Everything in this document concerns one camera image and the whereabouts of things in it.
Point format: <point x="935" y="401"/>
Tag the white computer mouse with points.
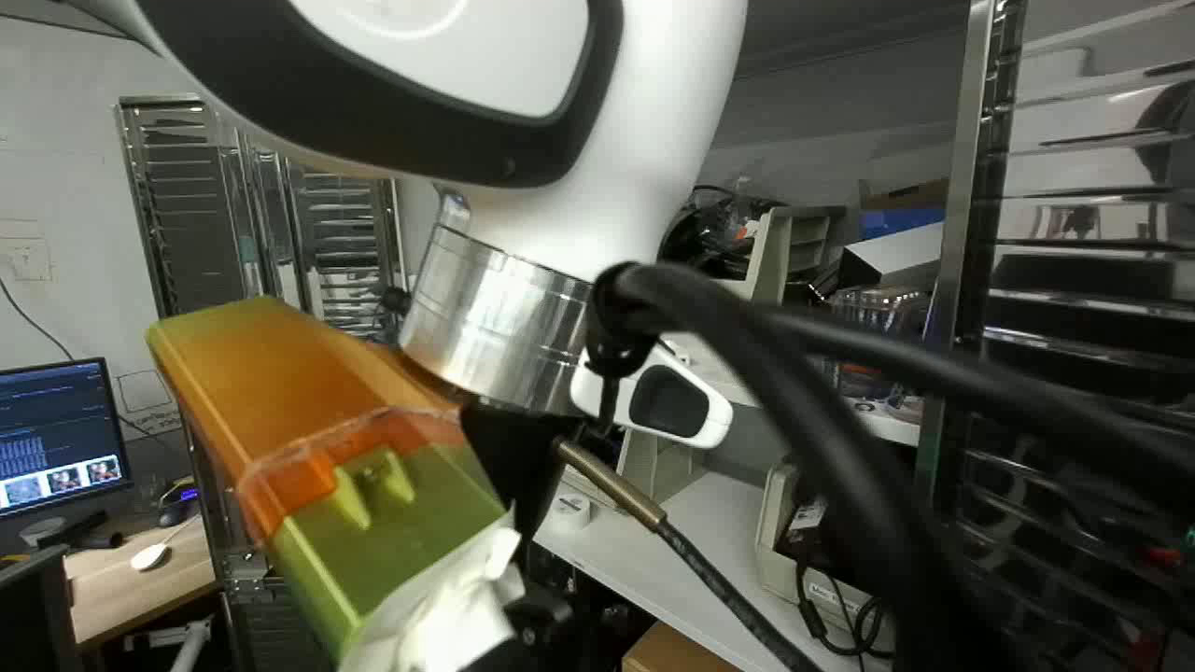
<point x="150" y="558"/>

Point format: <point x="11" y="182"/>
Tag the wooden desk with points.
<point x="112" y="600"/>

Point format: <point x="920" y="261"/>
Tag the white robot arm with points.
<point x="570" y="128"/>

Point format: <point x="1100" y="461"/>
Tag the computer monitor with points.
<point x="56" y="439"/>

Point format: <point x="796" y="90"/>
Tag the metal shelf rack right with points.
<point x="1068" y="257"/>

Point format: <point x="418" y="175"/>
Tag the orange green translucent tool box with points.
<point x="354" y="481"/>

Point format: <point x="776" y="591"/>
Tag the metal rack left background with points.
<point x="229" y="217"/>

